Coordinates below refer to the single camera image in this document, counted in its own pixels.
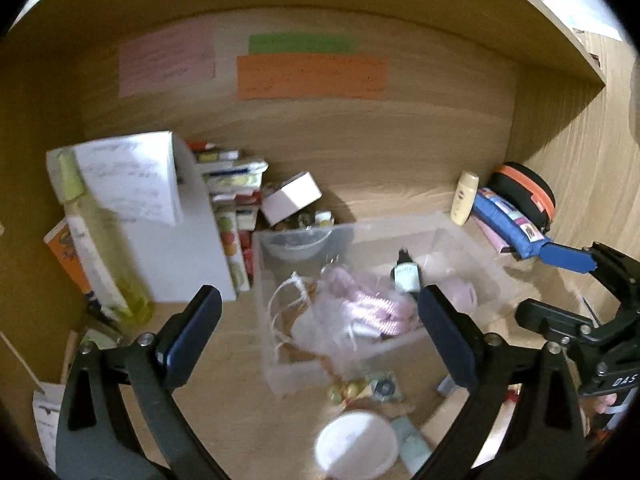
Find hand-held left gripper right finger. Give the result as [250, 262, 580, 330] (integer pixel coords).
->
[416, 284, 588, 480]

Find pink ribbon gift bag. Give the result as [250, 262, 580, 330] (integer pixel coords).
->
[292, 265, 431, 356]

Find small green packet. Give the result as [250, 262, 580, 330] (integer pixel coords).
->
[367, 372, 403, 403]

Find handwritten paper sheet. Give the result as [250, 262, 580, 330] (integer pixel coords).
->
[75, 132, 183, 226]

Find pale green tube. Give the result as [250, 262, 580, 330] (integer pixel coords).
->
[390, 416, 432, 476]

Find dark green dropper bottle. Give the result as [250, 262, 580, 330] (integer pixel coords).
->
[390, 249, 423, 293]

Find wooden desktop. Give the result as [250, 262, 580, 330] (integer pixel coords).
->
[50, 180, 626, 480]

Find white printed paper tag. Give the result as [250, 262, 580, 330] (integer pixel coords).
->
[32, 382, 66, 466]

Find pink flat case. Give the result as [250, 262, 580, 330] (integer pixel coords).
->
[475, 215, 516, 256]

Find pink sticky note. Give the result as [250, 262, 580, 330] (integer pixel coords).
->
[118, 25, 217, 98]

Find blue patchwork pencil case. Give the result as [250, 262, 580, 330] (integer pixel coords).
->
[471, 187, 553, 261]

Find orange sticky note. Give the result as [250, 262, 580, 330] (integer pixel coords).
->
[236, 55, 388, 101]

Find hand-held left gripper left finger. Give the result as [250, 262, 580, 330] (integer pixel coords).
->
[55, 285, 231, 480]

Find green sticky note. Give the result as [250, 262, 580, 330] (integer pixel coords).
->
[248, 34, 360, 56]

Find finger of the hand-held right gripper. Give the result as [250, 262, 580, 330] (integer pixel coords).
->
[515, 298, 608, 346]
[537, 241, 640, 306]

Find cluster of small glass jars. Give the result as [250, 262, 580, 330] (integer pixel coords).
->
[272, 210, 336, 232]

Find white cord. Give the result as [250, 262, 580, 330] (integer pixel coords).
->
[267, 272, 321, 361]

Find pale pink pouch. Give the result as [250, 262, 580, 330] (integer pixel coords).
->
[415, 255, 478, 311]

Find black case with orange zipper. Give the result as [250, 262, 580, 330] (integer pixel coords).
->
[486, 161, 557, 233]

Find white file box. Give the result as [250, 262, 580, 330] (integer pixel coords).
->
[46, 131, 237, 303]

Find small round candies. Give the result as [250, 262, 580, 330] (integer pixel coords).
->
[327, 380, 366, 406]

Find small white cardboard box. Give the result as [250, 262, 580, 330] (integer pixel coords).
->
[261, 171, 322, 226]

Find cream lotion bottle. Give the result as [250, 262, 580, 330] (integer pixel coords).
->
[450, 171, 480, 226]

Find clear plastic storage box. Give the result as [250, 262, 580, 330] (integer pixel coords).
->
[251, 211, 518, 400]

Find orange book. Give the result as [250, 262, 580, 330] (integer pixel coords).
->
[44, 217, 96, 301]

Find stack of books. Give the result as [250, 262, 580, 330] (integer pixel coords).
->
[187, 140, 268, 293]

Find yellow-green clear bottle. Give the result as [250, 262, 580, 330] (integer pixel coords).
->
[56, 150, 153, 323]

